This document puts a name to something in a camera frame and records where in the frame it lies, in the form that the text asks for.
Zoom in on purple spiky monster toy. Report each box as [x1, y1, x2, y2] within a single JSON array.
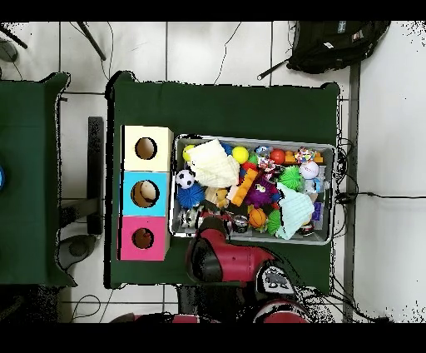
[[244, 176, 280, 209]]

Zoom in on black backpack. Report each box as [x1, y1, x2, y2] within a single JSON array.
[[285, 21, 392, 75]]

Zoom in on cream waffle cloth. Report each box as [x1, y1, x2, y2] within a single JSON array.
[[186, 138, 240, 188]]

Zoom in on dark green table cloth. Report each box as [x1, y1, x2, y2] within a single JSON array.
[[105, 71, 340, 296], [0, 72, 76, 287]]

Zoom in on black tripod leg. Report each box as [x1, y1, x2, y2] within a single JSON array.
[[0, 22, 28, 49], [76, 21, 107, 62]]

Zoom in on yellow seamed ball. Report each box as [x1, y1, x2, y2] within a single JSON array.
[[231, 145, 250, 166]]

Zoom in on orange toy building block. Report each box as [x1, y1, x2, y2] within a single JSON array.
[[229, 167, 260, 206]]

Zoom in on silver mesh bin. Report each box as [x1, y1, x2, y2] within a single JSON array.
[[169, 133, 337, 246]]

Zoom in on black upright panel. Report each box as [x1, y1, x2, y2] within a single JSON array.
[[87, 116, 105, 236]]

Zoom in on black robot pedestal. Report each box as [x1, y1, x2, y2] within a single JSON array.
[[176, 284, 260, 316]]

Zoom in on black white soccer ball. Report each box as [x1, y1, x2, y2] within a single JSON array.
[[175, 168, 196, 190]]

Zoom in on mint green waffle cloth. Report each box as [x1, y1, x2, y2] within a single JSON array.
[[275, 181, 315, 240]]

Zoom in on grey metal rail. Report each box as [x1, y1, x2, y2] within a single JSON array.
[[342, 61, 362, 322]]

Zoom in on grey oval base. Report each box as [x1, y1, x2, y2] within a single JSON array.
[[57, 233, 98, 271]]

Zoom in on black floor cable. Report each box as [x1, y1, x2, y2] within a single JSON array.
[[335, 191, 426, 201]]

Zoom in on wooden box three holes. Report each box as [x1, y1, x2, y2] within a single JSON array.
[[117, 124, 175, 261]]

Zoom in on blue spiky ball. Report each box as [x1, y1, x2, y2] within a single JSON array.
[[175, 181, 206, 210]]

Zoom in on orange toy basketball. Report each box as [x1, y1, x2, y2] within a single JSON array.
[[247, 207, 268, 229]]

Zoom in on brown plush dog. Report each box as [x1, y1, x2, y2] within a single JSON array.
[[204, 186, 230, 209]]

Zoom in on white baseball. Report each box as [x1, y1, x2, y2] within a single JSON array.
[[300, 161, 320, 180]]

